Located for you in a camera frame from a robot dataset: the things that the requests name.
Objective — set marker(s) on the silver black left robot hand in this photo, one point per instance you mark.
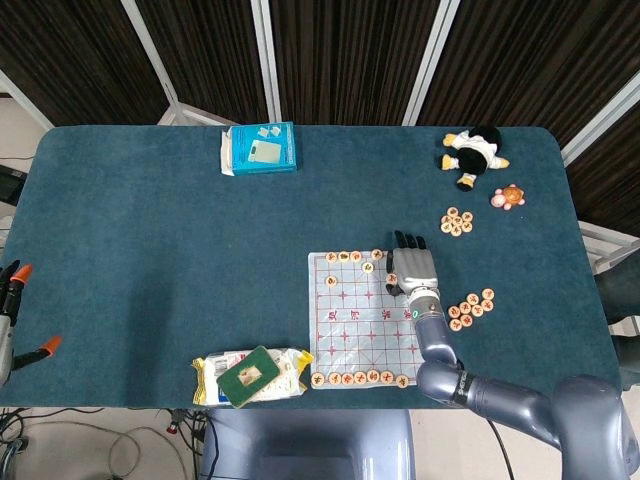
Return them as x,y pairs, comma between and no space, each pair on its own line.
5,345

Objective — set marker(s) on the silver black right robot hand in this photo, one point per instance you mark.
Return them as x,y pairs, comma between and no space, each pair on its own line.
412,267

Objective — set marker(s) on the blue grey right robot arm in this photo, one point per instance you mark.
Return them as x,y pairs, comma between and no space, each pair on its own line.
500,395

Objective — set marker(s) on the black clamp with orange tip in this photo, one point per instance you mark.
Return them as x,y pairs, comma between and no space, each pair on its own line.
50,345
23,272

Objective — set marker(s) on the plastic chinese chess board sheet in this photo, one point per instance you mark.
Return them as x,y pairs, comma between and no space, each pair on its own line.
350,330

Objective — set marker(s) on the pink brown turtle toy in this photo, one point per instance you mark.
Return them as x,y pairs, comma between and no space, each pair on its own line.
509,196

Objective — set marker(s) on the black white plush penguin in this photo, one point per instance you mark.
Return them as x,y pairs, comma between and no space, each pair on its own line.
475,155

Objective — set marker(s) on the black device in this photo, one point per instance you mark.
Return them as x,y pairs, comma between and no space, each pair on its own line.
7,185

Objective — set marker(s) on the white yellow wet wipes pack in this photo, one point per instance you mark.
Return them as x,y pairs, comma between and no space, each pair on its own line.
290,380

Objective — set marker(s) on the teal table cloth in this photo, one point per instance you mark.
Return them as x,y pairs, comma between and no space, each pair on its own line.
150,250

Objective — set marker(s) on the red black plug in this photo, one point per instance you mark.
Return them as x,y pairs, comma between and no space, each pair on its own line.
173,427

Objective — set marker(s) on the blue cardboard box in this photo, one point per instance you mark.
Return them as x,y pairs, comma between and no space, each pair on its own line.
262,150

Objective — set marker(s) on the white metal screen foot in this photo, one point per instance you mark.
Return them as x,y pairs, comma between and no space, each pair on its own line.
602,233

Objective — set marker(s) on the green yellow sponge with hole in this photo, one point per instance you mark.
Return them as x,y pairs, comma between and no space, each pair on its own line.
247,377

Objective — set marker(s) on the dark grey chair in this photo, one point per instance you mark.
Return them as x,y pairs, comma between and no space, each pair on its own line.
620,295

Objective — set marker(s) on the blue grey robot torso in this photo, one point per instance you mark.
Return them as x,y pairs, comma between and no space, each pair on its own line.
300,450

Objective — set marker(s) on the dark slatted screen panel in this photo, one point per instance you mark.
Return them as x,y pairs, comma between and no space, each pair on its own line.
540,50
615,175
210,50
75,50
350,50

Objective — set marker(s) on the white screen frame post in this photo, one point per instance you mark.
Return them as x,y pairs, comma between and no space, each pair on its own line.
22,99
265,60
600,120
154,55
431,60

